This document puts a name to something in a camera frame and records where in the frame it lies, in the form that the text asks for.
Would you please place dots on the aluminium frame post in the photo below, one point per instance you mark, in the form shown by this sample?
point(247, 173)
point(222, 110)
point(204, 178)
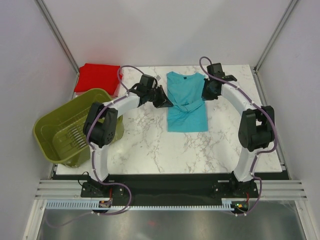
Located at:
point(57, 34)
point(276, 33)

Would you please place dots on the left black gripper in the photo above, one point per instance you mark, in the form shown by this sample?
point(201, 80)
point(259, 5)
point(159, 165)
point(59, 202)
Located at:
point(163, 102)

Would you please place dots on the right aluminium frame post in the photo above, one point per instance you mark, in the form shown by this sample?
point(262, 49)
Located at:
point(276, 33)

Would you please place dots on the white slotted cable duct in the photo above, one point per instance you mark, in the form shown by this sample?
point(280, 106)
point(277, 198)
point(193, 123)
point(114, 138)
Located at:
point(99, 205)

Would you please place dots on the folded red t shirt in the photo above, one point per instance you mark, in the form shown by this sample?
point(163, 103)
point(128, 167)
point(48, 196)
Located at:
point(102, 76)

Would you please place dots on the left aluminium frame post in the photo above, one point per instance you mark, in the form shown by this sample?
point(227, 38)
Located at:
point(57, 34)

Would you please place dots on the teal t shirt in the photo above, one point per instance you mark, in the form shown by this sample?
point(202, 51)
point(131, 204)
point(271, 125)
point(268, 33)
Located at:
point(188, 113)

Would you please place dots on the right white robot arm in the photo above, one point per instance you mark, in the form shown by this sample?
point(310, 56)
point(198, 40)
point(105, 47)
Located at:
point(256, 129)

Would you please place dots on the aluminium rail profile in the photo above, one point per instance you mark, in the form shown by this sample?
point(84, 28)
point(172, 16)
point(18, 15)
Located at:
point(58, 190)

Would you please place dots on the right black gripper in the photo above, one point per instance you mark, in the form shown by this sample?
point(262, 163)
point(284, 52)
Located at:
point(205, 95)

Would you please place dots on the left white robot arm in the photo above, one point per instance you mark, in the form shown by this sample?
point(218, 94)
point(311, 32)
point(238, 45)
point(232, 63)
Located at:
point(101, 122)

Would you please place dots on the olive green plastic basket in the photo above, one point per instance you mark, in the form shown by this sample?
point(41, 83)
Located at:
point(59, 133)

